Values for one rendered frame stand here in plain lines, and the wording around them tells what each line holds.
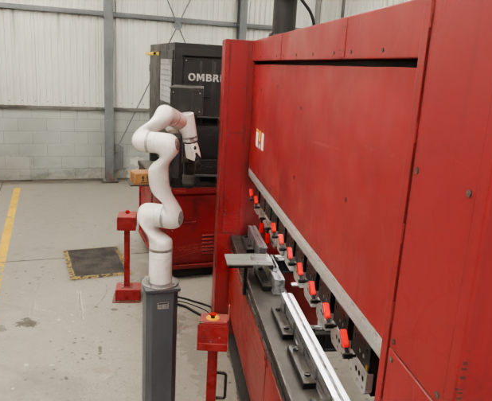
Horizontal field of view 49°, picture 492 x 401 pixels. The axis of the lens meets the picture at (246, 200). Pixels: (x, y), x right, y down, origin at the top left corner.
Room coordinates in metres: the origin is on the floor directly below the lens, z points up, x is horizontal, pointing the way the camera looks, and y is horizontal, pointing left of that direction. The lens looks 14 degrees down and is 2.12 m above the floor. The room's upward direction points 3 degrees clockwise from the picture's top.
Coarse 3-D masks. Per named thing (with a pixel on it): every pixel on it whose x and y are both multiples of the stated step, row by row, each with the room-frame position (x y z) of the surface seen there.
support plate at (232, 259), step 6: (228, 258) 3.03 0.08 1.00; (234, 258) 3.04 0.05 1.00; (240, 258) 3.04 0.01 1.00; (246, 258) 3.05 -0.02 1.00; (228, 264) 2.93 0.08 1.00; (234, 264) 2.93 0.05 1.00; (240, 264) 2.94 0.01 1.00; (246, 264) 2.94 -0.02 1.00; (252, 264) 2.95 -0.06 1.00; (258, 264) 2.95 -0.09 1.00; (264, 264) 2.96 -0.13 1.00; (270, 264) 2.96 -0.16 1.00
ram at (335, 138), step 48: (288, 96) 2.75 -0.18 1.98; (336, 96) 1.97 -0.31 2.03; (384, 96) 1.54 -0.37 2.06; (288, 144) 2.67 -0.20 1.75; (336, 144) 1.92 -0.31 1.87; (384, 144) 1.50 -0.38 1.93; (288, 192) 2.59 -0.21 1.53; (336, 192) 1.87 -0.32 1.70; (384, 192) 1.46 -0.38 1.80; (336, 240) 1.82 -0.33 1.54; (384, 240) 1.43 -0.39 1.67; (384, 288) 1.39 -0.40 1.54
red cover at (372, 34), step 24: (336, 24) 2.00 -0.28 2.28; (360, 24) 1.75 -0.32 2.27; (384, 24) 1.56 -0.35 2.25; (408, 24) 1.40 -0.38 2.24; (264, 48) 3.42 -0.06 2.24; (288, 48) 2.75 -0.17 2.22; (312, 48) 2.29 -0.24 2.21; (336, 48) 1.97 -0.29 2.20; (360, 48) 1.73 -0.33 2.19; (384, 48) 1.54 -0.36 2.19; (408, 48) 1.38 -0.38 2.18
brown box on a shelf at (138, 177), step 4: (132, 172) 4.96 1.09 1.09; (136, 172) 4.93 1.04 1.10; (140, 172) 4.94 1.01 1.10; (144, 172) 4.96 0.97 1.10; (132, 176) 4.95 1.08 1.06; (136, 176) 4.88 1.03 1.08; (140, 176) 4.89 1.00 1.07; (144, 176) 4.91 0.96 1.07; (128, 180) 5.06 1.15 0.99; (132, 180) 4.95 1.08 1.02; (136, 180) 4.88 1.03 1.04; (140, 180) 4.89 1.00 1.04; (144, 180) 4.91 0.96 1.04; (148, 180) 4.93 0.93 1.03; (132, 184) 4.90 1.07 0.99; (136, 184) 4.88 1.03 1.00; (140, 184) 4.89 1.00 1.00; (144, 184) 4.91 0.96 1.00; (148, 184) 4.92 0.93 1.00
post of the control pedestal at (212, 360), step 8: (208, 352) 2.61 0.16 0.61; (216, 352) 2.60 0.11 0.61; (208, 360) 2.60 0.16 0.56; (216, 360) 2.60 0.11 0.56; (208, 368) 2.60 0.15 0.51; (216, 368) 2.61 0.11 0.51; (208, 376) 2.60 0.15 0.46; (216, 376) 2.61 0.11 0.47; (208, 384) 2.60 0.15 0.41; (216, 384) 2.62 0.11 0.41; (208, 392) 2.60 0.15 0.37; (208, 400) 2.60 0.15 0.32
